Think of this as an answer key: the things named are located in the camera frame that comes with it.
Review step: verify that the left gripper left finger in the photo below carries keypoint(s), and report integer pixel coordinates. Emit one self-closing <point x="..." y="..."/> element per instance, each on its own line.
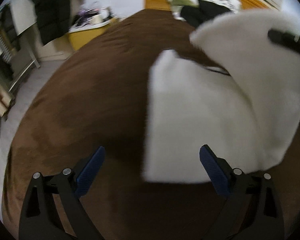
<point x="39" y="218"/>

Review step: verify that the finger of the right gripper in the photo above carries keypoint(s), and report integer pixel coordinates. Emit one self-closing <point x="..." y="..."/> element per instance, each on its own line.
<point x="285" y="39"/>

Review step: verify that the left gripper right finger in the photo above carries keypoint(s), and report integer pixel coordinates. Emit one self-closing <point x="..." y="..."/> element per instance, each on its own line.
<point x="252" y="208"/>

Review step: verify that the white fleece garment black trim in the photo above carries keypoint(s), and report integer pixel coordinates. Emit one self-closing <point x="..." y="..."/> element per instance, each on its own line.
<point x="247" y="115"/>

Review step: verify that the black clothes pile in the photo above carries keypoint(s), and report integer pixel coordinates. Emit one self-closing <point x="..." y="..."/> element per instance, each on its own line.
<point x="206" y="11"/>

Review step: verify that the white green patterned pillow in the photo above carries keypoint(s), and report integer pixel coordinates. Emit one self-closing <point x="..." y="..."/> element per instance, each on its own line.
<point x="176" y="5"/>

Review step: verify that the brown fuzzy bed blanket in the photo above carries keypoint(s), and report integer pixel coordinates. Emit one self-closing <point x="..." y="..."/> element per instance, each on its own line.
<point x="99" y="97"/>

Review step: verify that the metal storage rack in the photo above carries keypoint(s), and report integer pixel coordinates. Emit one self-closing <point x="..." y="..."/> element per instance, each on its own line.
<point x="16" y="56"/>

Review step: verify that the yellow nightstand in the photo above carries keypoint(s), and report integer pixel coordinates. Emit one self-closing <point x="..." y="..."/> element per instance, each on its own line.
<point x="79" y="36"/>

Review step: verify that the black hanging puffer coat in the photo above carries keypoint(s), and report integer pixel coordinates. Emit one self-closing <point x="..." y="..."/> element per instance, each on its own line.
<point x="53" y="18"/>

